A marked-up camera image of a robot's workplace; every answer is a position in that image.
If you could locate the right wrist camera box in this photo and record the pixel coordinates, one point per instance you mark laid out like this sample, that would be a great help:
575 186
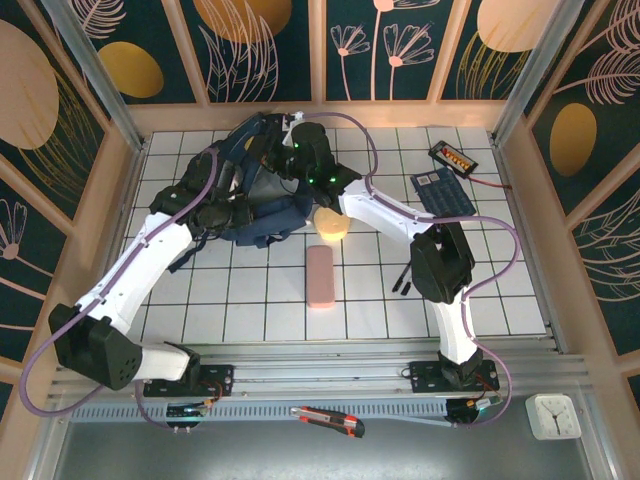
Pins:
296 117

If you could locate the pink pencil case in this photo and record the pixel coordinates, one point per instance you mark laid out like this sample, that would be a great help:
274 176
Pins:
320 277

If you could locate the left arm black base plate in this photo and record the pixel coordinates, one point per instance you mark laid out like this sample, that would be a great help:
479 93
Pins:
220 380

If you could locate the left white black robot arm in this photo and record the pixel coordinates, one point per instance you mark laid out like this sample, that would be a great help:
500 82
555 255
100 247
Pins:
135 270

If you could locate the black controller board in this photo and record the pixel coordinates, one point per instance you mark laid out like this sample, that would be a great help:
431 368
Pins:
187 411
465 407

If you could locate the aluminium mounting rail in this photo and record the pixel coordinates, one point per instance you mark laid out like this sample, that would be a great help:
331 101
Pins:
325 372

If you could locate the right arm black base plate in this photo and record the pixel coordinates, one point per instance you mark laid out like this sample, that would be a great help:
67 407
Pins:
425 375

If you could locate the aluminium frame post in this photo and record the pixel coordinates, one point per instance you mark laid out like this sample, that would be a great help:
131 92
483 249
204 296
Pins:
535 75
99 80

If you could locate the black charger with yellow plugs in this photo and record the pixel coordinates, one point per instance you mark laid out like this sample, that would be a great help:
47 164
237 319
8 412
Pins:
452 156

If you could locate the navy blue backpack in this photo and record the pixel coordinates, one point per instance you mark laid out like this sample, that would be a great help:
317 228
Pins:
270 220

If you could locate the red black utility knife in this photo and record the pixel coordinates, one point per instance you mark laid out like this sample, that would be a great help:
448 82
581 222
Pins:
330 421

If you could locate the white square alarm clock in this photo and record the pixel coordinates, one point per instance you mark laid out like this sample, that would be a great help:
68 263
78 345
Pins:
552 417

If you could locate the round cork disc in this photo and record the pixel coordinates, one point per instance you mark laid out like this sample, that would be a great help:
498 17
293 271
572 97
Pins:
332 225

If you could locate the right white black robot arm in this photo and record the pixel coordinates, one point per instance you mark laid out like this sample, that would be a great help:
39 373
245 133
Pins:
395 215

